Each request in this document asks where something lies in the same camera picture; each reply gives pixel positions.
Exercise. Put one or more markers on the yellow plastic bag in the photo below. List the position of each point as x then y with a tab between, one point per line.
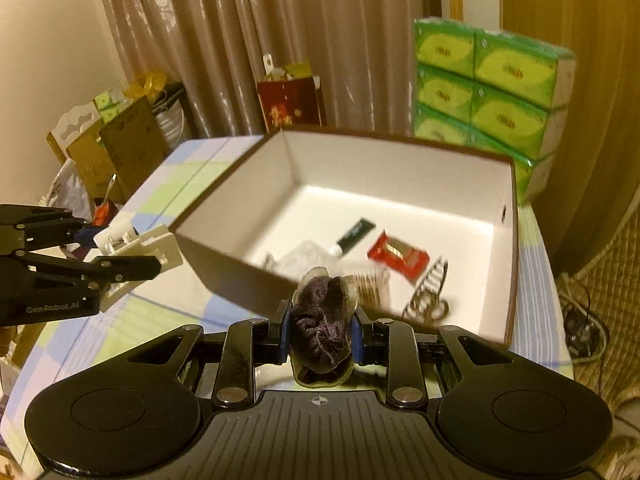
145	85

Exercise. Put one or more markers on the green and white pack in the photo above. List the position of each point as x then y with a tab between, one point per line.
110	104

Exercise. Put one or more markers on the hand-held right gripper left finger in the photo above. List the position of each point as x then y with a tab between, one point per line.
286	331

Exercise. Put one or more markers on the black tube with white cap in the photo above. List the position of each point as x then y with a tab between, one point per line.
355	233

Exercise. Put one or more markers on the stack of green tissue packs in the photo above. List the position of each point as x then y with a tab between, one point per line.
505	75

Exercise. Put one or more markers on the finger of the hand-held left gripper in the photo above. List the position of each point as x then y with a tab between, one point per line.
86	234
120	267

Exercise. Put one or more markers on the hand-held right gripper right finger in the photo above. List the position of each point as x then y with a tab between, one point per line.
356	336

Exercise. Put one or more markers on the silver spiral hair clip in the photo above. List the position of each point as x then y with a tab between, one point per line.
432	280

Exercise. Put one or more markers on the gold hairpins card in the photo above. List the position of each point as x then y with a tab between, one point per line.
370	284

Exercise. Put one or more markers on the cardboard carton with white flap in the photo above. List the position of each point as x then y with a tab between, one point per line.
75	145

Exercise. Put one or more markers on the brown cardboard carton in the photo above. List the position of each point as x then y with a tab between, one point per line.
135	140

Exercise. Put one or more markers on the bag of cotton swabs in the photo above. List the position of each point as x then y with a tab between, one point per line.
305	256

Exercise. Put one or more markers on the clear plastic bag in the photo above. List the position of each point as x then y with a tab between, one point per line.
65	185

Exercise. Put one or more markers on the red gift bag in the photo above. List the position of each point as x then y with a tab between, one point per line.
290	100

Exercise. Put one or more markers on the red packet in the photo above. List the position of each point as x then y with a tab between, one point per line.
400	257

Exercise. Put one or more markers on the brown cardboard box white inside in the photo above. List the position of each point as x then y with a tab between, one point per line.
350	170

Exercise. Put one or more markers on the beige curtain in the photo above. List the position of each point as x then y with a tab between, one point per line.
210	35

